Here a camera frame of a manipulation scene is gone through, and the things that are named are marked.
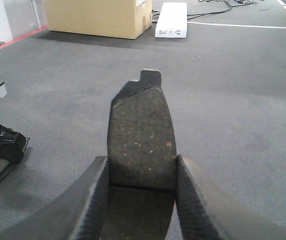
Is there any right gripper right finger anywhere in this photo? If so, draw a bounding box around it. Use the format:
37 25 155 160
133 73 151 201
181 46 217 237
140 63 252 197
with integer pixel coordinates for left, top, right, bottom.
176 154 286 240

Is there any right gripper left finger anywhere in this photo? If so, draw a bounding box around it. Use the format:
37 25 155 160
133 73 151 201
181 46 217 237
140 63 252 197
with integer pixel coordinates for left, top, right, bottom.
0 156 109 240

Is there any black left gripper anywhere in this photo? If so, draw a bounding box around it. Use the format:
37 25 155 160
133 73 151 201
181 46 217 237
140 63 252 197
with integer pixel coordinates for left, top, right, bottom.
0 124 30 165

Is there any cardboard box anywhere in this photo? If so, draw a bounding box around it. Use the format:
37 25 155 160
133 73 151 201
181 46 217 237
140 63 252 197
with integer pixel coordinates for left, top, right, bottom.
44 0 152 40

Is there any white carton box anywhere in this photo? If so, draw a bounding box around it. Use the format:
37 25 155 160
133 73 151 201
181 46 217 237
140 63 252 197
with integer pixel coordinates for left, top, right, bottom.
154 2 187 39

